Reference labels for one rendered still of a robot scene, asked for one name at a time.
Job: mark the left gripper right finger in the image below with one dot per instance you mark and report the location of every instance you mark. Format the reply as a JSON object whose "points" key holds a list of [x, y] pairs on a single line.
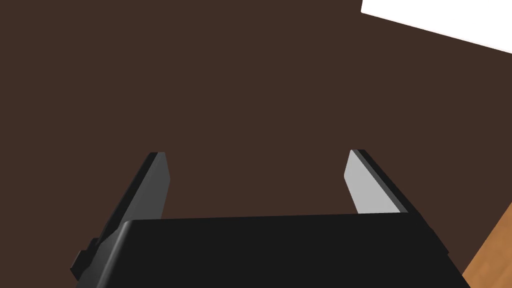
{"points": [[370, 190]]}

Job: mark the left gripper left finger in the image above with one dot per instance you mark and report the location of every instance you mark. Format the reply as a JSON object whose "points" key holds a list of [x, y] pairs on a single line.
{"points": [[145, 192]]}

